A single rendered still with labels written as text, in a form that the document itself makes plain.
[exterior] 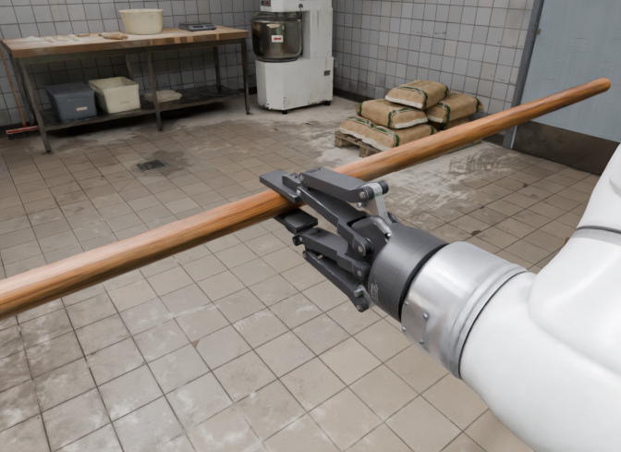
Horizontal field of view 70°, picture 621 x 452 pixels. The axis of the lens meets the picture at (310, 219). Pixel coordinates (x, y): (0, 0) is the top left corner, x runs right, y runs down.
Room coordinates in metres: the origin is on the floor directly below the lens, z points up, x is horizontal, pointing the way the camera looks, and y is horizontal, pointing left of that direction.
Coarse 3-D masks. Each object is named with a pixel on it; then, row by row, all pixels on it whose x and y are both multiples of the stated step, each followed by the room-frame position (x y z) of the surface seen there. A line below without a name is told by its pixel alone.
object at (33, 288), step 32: (576, 96) 0.83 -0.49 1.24; (480, 128) 0.65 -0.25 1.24; (384, 160) 0.53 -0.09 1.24; (416, 160) 0.56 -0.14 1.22; (192, 224) 0.37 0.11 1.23; (224, 224) 0.38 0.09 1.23; (96, 256) 0.32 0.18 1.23; (128, 256) 0.33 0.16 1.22; (160, 256) 0.34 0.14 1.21; (0, 288) 0.27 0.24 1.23; (32, 288) 0.28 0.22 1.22; (64, 288) 0.29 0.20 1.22; (0, 320) 0.27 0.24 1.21
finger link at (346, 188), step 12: (324, 168) 0.40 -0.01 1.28; (300, 180) 0.40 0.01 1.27; (312, 180) 0.38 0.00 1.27; (324, 180) 0.37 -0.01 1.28; (336, 180) 0.37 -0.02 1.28; (348, 180) 0.37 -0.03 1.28; (360, 180) 0.36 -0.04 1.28; (324, 192) 0.37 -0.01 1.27; (336, 192) 0.36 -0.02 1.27; (348, 192) 0.34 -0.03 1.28; (360, 192) 0.33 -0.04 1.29; (372, 192) 0.33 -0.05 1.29; (384, 192) 0.34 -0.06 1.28
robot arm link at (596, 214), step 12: (612, 156) 0.28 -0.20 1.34; (612, 168) 0.24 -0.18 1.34; (600, 180) 0.26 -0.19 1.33; (612, 180) 0.24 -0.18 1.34; (600, 192) 0.25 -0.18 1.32; (612, 192) 0.24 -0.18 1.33; (588, 204) 0.26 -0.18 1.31; (600, 204) 0.24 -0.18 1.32; (612, 204) 0.23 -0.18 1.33; (588, 216) 0.24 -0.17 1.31; (600, 216) 0.23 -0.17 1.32; (612, 216) 0.22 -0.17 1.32; (600, 228) 0.22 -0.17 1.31; (612, 228) 0.22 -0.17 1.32
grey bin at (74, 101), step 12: (60, 84) 4.52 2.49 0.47; (72, 84) 4.52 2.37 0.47; (84, 84) 4.52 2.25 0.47; (48, 96) 4.40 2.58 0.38; (60, 96) 4.09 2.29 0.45; (72, 96) 4.15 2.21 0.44; (84, 96) 4.22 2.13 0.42; (60, 108) 4.09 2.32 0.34; (72, 108) 4.15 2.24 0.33; (84, 108) 4.21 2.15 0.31
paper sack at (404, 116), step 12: (360, 108) 3.97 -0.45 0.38; (372, 108) 3.82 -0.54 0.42; (384, 108) 3.73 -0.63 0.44; (396, 108) 3.69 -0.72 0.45; (408, 108) 3.72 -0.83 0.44; (372, 120) 3.81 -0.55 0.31; (384, 120) 3.67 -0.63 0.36; (396, 120) 3.57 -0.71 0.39; (408, 120) 3.62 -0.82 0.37; (420, 120) 3.67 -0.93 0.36
